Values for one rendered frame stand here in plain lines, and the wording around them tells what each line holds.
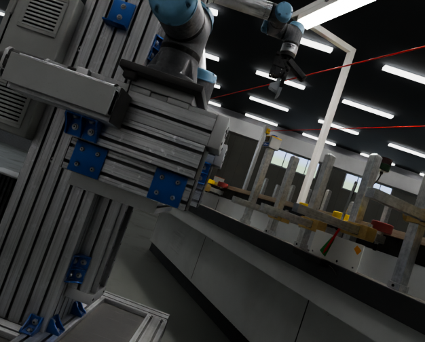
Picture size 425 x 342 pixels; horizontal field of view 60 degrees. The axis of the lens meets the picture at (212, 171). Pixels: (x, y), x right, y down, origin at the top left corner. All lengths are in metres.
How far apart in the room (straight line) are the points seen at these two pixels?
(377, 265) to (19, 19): 1.56
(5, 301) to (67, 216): 0.32
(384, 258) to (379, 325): 0.36
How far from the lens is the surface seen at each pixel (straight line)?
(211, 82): 1.54
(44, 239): 1.27
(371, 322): 1.42
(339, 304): 1.51
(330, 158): 1.72
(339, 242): 1.52
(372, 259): 1.71
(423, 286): 1.56
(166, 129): 0.97
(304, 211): 1.29
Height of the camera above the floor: 0.79
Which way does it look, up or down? 4 degrees up
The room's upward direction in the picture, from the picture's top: 19 degrees clockwise
